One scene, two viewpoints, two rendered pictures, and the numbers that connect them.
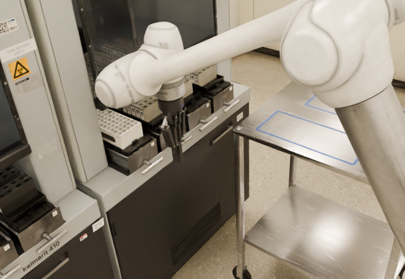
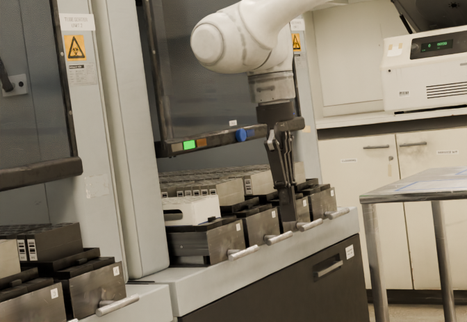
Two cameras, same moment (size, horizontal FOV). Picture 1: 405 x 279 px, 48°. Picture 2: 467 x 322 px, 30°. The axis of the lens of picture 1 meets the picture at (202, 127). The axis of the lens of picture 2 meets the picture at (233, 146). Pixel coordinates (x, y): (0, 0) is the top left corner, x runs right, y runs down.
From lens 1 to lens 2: 94 cm
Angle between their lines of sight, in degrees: 31
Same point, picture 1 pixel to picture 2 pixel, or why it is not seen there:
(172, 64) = not seen: outside the picture
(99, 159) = (158, 244)
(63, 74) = (121, 81)
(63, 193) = not seen: hidden behind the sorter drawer
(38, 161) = (85, 202)
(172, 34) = not seen: hidden behind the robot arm
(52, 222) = (112, 286)
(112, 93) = (221, 33)
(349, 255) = not seen: outside the picture
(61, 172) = (112, 238)
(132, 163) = (212, 245)
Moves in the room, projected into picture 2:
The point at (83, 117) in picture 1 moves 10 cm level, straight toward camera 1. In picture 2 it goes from (141, 161) to (158, 161)
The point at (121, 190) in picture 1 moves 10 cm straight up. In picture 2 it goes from (199, 286) to (193, 236)
